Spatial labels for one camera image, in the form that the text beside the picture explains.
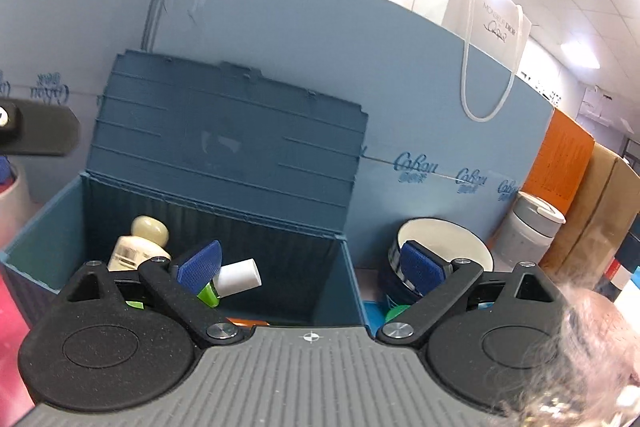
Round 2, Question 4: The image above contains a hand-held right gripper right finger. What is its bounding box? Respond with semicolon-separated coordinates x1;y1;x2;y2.
375;238;566;350

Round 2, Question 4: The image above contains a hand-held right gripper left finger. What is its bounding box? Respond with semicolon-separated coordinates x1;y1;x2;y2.
60;239;251;349

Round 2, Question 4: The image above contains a green tube white cap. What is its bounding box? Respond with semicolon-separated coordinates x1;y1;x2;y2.
197;258;263;309

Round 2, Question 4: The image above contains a cream lotion bottle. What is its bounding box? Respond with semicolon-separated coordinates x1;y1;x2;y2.
107;215;171;274

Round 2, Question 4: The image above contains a blue plastic storage box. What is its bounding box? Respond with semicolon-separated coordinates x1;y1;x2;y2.
0;49;372;344

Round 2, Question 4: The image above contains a white bowl dark blue outside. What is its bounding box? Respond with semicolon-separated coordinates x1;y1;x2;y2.
389;218;496;309

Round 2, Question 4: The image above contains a light blue object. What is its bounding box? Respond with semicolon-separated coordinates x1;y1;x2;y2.
362;301;389;333

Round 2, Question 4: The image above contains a blue cardboard box white label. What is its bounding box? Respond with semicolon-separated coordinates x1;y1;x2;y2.
0;0;176;228

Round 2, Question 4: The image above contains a grey white lidded cup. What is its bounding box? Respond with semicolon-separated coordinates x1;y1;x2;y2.
492;191;567;269

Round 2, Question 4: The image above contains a black red magazine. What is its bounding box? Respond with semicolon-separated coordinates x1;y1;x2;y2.
0;267;37;405

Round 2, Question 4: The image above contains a brown cardboard box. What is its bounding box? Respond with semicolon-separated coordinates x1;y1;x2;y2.
540;142;640;279

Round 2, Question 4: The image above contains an orange box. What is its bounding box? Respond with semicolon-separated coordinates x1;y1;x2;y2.
520;107;597;219

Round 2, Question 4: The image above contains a fuzzy grey pink object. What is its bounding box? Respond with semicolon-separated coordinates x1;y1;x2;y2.
495;284;640;427

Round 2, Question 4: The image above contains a red white blue box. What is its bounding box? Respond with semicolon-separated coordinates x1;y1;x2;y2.
602;237;640;304

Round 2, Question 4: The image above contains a ceiling light panel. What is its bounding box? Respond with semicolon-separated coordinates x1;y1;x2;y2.
560;38;602;69

